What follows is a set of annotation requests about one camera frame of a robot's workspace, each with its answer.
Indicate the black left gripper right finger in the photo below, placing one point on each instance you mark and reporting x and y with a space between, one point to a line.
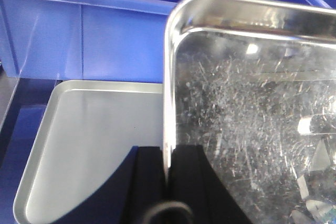
193 181

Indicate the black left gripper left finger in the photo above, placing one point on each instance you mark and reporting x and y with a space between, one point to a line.
136 185

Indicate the shiny silver tray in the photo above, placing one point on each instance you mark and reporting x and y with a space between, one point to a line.
249 85

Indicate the matte silver tray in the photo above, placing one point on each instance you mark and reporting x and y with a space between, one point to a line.
87 130

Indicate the blue bin upper left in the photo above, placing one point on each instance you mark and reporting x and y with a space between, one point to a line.
119 40

